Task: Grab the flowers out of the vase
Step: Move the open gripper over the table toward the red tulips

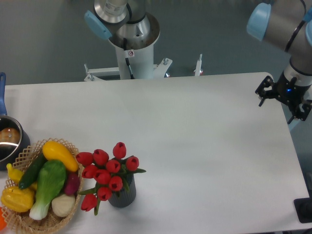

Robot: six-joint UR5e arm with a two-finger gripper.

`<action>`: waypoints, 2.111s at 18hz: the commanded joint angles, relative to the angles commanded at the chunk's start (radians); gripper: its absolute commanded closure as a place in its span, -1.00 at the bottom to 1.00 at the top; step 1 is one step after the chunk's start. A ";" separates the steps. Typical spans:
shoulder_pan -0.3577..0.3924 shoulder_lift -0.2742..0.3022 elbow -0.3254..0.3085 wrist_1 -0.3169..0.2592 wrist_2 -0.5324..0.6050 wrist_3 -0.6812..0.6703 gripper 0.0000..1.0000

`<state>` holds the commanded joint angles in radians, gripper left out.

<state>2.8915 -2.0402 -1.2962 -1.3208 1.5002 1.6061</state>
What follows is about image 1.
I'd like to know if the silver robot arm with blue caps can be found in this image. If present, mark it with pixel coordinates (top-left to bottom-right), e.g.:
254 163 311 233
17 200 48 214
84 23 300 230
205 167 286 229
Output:
247 0 312 123

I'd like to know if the yellow squash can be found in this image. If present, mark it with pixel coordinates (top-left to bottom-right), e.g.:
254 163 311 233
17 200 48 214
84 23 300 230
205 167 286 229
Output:
42 141 79 172

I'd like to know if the blue handled saucepan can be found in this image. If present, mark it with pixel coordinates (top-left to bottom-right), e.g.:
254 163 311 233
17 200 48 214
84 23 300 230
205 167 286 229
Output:
0 72 30 171

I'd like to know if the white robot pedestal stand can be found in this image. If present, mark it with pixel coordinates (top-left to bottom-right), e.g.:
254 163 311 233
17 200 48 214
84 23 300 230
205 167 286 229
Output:
83 36 203 82

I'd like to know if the green bok choy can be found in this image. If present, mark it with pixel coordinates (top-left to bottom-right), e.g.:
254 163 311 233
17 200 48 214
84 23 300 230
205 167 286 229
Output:
29 160 67 220

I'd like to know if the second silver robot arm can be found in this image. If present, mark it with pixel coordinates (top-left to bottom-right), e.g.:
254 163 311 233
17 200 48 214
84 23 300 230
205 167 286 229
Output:
84 0 160 50

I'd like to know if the green cucumber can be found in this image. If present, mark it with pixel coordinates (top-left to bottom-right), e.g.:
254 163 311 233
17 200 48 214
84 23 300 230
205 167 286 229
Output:
19 153 47 190

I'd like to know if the white garlic bulb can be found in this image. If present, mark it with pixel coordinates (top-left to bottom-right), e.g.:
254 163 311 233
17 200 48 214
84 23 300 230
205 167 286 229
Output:
52 194 75 217

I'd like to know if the dark grey ribbed vase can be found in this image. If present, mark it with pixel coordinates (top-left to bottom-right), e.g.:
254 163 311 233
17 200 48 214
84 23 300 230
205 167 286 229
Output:
108 174 137 208

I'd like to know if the black device at table edge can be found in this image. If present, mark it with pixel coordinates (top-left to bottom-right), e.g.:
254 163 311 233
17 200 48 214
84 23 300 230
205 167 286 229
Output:
293 198 312 223

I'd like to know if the woven wicker basket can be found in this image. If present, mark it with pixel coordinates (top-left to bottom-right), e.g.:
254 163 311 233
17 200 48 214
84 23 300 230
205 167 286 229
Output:
1 138 81 234

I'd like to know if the orange fruit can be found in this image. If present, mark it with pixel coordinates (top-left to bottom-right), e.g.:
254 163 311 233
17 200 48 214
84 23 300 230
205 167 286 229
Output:
0 207 7 231

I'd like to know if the purple red onion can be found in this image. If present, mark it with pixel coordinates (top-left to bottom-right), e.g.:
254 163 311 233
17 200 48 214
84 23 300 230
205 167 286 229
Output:
63 173 80 195

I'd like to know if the yellow bell pepper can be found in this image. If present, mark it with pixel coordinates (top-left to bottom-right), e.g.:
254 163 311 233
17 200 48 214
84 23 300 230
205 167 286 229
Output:
0 186 35 213

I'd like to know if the red tulip bouquet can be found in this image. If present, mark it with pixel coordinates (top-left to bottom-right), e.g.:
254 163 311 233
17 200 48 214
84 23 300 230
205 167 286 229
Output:
76 142 146 215

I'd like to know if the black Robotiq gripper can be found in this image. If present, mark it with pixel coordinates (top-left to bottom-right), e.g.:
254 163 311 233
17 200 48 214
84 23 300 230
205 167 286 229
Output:
255 73 312 124

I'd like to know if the yellow banana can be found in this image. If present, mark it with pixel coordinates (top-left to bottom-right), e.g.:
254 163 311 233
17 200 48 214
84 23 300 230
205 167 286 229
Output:
6 163 37 191

